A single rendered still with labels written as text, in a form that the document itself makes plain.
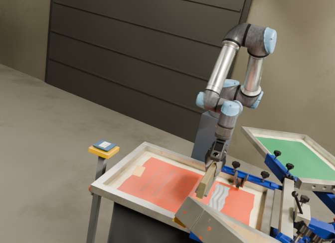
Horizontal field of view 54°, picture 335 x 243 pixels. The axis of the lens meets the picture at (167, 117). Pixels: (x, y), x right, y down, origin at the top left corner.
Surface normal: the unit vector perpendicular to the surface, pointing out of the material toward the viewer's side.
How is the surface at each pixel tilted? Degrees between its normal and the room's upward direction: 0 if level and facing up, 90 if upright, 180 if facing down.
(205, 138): 90
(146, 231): 95
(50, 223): 0
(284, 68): 90
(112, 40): 90
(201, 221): 58
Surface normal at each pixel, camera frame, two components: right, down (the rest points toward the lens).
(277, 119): -0.47, 0.22
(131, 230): -0.22, 0.36
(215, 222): -0.54, -0.42
